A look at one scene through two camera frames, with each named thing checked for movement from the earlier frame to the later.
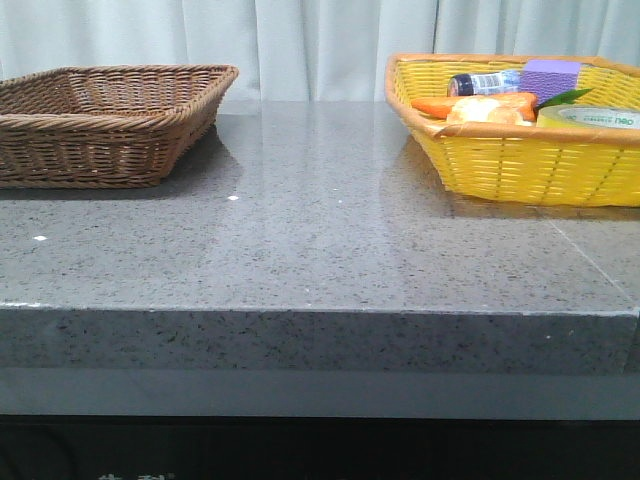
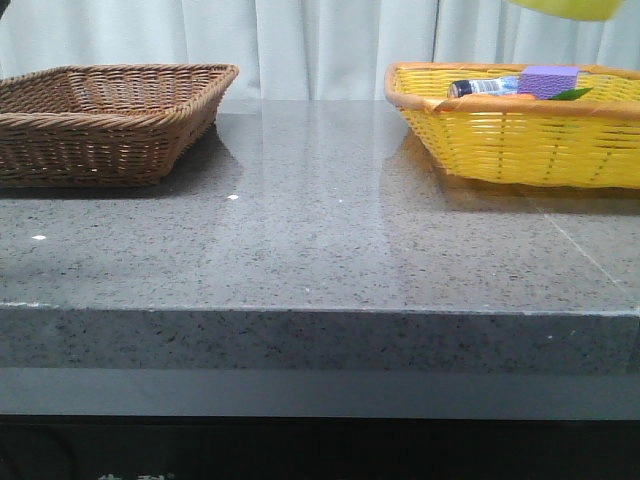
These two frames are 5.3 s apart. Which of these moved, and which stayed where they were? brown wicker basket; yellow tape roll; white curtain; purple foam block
Moved: yellow tape roll
Stayed: white curtain; brown wicker basket; purple foam block
